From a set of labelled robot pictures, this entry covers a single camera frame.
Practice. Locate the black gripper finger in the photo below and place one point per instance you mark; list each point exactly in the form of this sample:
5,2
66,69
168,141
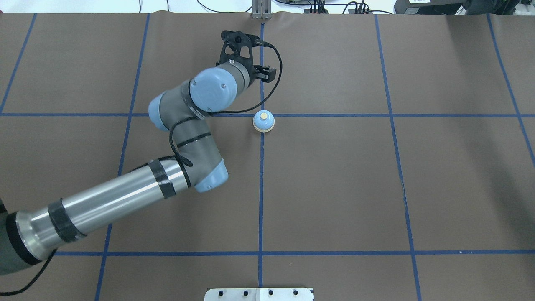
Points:
266,73

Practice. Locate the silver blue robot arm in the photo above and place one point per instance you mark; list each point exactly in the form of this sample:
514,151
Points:
28,238

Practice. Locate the black box with label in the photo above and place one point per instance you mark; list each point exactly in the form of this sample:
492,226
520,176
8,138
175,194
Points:
427,7

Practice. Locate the brown paper table cover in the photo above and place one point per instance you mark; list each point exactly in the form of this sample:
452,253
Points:
400,167

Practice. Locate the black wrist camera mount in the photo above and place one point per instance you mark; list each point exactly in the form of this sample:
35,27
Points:
237,47

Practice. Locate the aluminium frame post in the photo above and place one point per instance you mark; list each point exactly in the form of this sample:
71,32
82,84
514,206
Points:
261,9

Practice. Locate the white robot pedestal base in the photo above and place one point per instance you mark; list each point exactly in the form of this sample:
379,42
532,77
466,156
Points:
260,294

